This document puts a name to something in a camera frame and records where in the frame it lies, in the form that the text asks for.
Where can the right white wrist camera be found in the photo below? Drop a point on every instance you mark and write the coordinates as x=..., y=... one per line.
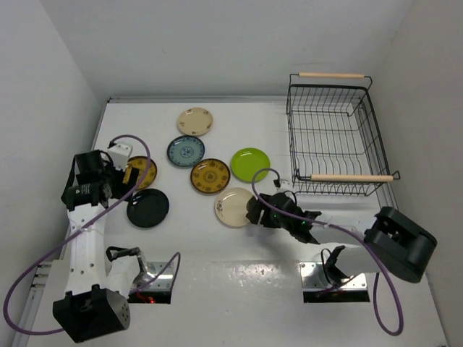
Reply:
x=283, y=184

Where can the yellow patterned plate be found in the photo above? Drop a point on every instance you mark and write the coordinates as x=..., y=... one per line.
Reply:
x=210, y=176
x=148, y=170

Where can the black plate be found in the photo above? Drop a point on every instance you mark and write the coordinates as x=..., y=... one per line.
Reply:
x=147, y=208

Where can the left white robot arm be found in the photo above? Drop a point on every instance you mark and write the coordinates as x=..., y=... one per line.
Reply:
x=96, y=295

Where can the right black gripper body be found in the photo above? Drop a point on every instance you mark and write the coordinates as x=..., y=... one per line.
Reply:
x=270, y=219

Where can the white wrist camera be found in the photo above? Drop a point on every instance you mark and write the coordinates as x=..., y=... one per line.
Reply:
x=283, y=184
x=120, y=154

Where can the beige floral plate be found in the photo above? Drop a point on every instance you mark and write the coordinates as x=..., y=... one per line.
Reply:
x=195, y=121

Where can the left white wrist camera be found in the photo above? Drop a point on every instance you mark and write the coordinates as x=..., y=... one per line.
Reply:
x=120, y=154

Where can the left yellow patterned plate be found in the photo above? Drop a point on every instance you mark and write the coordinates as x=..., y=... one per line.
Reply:
x=148, y=170

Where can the lime green plate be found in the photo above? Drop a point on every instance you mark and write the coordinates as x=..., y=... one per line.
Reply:
x=245, y=163

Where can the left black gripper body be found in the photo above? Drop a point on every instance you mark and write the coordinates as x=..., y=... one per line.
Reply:
x=114, y=178

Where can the cream plate with flowers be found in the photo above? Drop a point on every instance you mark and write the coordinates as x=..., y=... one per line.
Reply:
x=230, y=207

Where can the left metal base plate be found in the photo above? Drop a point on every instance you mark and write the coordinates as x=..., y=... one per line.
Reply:
x=158, y=278

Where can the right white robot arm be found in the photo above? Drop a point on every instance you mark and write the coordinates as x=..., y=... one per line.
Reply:
x=401, y=245

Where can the metal base plate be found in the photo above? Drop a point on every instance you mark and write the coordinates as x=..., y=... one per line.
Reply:
x=314, y=280
x=158, y=278

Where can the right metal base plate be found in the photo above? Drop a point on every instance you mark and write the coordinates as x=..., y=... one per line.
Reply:
x=314, y=280

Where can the black wire dish rack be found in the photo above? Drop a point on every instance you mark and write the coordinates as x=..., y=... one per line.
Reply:
x=335, y=142

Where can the middle yellow patterned plate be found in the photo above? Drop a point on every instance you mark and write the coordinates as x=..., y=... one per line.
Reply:
x=210, y=176

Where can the blue patterned plate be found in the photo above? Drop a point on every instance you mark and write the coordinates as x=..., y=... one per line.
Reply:
x=185, y=151

